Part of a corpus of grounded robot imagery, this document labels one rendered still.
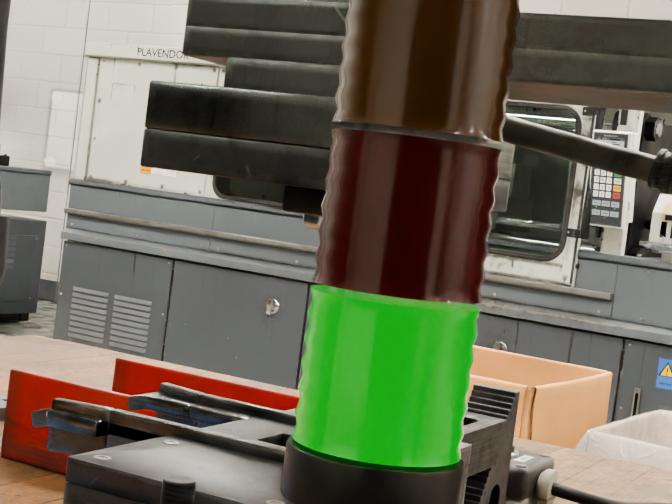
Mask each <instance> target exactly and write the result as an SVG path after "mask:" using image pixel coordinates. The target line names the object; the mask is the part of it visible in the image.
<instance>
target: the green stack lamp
mask: <svg viewBox="0 0 672 504"><path fill-rule="evenodd" d="M311 294H312V302H311V304H310V307H309V309H308V320H309V326H308V329H307V331H306V334H305V336H304V338H305V346H306V350H305V353H304V355H303V358H302V361H301V364H302V372H303V374H302V377H301V380H300V382H299V385H298V390H299V398H300V399H299V401H298V404H297V406H296V409H295V416H296V425H295V428H294V431H293V433H292V438H293V439H294V440H295V441H296V442H298V443H299V444H301V445H303V446H305V447H308V448H310V449H313V450H315V451H318V452H322V453H325V454H328V455H332V456H336V457H340V458H345V459H349V460H355V461H360V462H366V463H373V464H381V465H390V466H401V467H440V466H448V465H452V464H455V463H457V462H459V461H460V460H461V452H460V444H461V441H462V439H463V436H464V424H463V420H464V417H465V415H466V412H467V409H468V406H467V397H466V396H467V393H468V391H469V388H470V386H471V378H470V369H471V366H472V364H473V361H474V350H473V345H474V342H475V340H476V337H477V335H478V331H477V323H476V321H477V318H478V316H479V313H480V311H481V308H479V307H477V306H474V305H471V304H460V303H444V302H433V301H423V300H414V299H405V298H398V297H390V296H383V295H376V294H370V293H363V292H357V291H352V290H346V289H341V288H336V287H332V286H327V285H313V286H311Z"/></svg>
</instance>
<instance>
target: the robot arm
mask: <svg viewBox="0 0 672 504"><path fill-rule="evenodd" d="M10 5H11V0H0V122H1V109H2V96H3V83H4V69H5V56H6V43H7V31H8V21H9V13H10ZM1 202H2V184H1V179H0V285H1V284H2V282H3V279H4V276H5V273H6V267H7V255H8V242H9V229H10V217H9V216H4V215H1ZM6 402H7V397H5V396H1V395H0V421H4V420H5V411H6Z"/></svg>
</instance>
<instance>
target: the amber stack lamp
mask: <svg viewBox="0 0 672 504"><path fill-rule="evenodd" d="M348 2H349V10H348V13H347V15H346V18H345V29H346V35H345V38H344V40H343V43H342V45H341V48H342V56H343V60H342V62H341V65H340V68H339V70H338V75H339V83H340V85H339V87H338V90H337V92H336V95H335V102H336V112H335V115H334V117H333V120H332V123H334V124H338V125H342V126H347V127H352V128H358V129H364V130H370V131H376V132H384V133H393V134H402V135H410V136H418V137H426V138H434V139H441V140H448V141H456V142H466V143H479V144H503V137H502V129H503V127H504V124H505V122H506V119H507V116H506V108H505V105H506V102H507V100H508V97H509V95H510V87H509V78H510V75H511V73H512V70H513V68H514V66H513V57H512V53H513V51H514V48H515V46H516V43H517V36H516V27H517V24H518V21H519V19H520V7H519V2H520V0H348Z"/></svg>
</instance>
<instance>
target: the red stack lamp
mask: <svg viewBox="0 0 672 504"><path fill-rule="evenodd" d="M331 136H332V144H331V147H330V149H329V152H328V163H329V169H328V171H327V174H326V177H325V179H324V181H325V189H326V194H325V196H324V199H323V201H322V204H321V208H322V216H323V218H322V221H321V223H320V226H319V228H318V234H319V245H318V248H317V250H316V253H315V261H316V270H315V272H314V275H313V277H312V281H314V282H317V283H320V284H323V285H327V286H332V287H336V288H341V289H346V290H352V291H357V292H363V293H370V294H376V295H383V296H390V297H398V298H405V299H414V300H423V301H433V302H444V303H460V304H477V303H482V296H481V287H482V284H483V282H484V279H485V268H484V263H485V260H486V258H487V255H488V253H489V249H488V240H487V238H488V236H489V233H490V231H491V228H492V221H491V212H492V209H493V207H494V204H495V202H496V201H495V192H494V187H495V185H496V182H497V180H498V177H499V172H498V164H497V163H498V161H499V158H500V156H501V153H502V150H499V149H496V148H491V147H486V146H480V145H474V144H468V143H462V142H455V141H448V140H441V139H434V138H426V137H418V136H410V135H402V134H393V133H384V132H375V131H364V130H352V129H331Z"/></svg>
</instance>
